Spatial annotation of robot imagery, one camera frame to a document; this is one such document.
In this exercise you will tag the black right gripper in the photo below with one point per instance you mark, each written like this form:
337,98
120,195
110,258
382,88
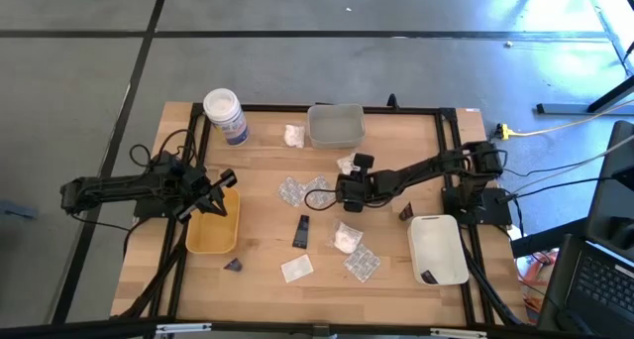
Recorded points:
364,161

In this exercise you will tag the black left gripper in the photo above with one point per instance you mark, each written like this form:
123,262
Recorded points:
229,178

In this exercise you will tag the clear bag of cotton pads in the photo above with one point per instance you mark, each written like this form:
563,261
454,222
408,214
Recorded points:
345,164
345,239

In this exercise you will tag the printed foil wipe packet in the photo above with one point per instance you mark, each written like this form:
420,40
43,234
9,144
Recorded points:
291,191
361,263
322,185

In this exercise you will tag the small dark sachet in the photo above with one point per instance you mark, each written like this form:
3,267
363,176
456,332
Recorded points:
233,265
406,211
429,277

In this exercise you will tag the clear bag of cotton swabs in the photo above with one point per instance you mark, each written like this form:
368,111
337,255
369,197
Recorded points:
294,136

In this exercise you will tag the white sachet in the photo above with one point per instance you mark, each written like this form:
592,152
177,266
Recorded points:
296,268

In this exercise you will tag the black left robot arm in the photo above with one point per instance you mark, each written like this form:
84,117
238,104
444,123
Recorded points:
114,188

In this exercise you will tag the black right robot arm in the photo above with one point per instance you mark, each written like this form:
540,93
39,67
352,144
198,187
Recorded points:
426,168

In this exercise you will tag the yellow plastic bin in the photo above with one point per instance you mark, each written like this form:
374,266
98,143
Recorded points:
213,235

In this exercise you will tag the grey plastic bin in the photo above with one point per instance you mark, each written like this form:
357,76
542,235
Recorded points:
337,128

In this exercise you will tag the white disinfecting wipes canister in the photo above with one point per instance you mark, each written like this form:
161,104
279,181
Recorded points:
225,116

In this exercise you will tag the white plastic bin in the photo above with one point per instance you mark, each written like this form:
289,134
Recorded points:
438,250

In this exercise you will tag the black crossbar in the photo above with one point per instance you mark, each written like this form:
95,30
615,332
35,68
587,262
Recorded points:
74,329

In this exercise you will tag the blue-grey floor object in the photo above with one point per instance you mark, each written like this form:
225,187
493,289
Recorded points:
17,210

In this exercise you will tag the black stand beam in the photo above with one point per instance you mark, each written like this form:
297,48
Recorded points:
545,240

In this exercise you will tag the grey metal table foot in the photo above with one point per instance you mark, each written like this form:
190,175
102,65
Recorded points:
564,109

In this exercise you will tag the black laptop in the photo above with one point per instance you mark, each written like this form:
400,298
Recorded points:
594,289

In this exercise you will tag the black monitor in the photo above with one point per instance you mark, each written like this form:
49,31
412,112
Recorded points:
614,205

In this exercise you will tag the black table leg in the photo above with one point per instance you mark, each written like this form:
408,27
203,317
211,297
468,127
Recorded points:
614,93

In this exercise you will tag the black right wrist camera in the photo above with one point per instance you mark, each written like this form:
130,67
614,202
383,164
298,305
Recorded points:
372,185

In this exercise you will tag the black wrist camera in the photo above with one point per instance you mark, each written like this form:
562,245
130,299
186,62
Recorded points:
194,184
372,185

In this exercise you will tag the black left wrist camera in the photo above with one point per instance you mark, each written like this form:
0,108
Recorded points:
194,184

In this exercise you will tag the black frame clamp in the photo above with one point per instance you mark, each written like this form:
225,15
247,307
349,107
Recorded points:
392,101

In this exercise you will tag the black aluminium table frame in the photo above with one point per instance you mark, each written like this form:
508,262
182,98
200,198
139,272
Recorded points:
421,110

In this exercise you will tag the silver bracket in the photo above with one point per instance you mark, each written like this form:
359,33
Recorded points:
458,333
183,328

